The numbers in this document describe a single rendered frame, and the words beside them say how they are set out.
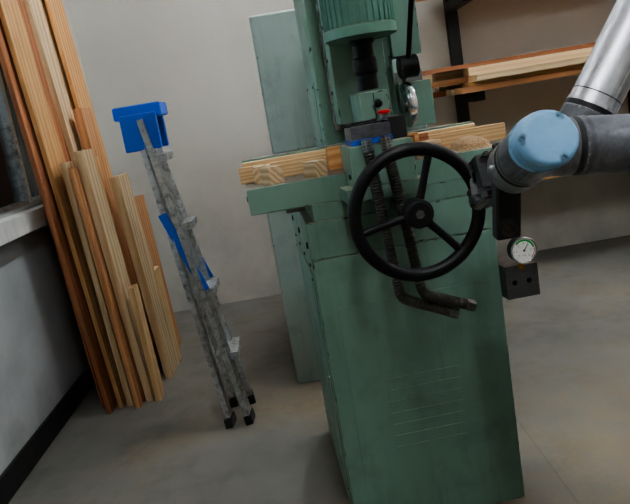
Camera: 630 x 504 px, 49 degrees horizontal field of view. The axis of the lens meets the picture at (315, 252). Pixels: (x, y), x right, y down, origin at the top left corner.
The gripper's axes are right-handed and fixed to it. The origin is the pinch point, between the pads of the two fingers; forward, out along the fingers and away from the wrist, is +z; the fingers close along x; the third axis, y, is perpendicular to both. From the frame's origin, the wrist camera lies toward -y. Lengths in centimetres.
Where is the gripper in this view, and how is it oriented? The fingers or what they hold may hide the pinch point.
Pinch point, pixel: (481, 207)
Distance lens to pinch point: 141.1
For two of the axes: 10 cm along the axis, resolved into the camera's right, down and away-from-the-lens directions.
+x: -9.8, 1.9, -0.7
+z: -0.4, 1.6, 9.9
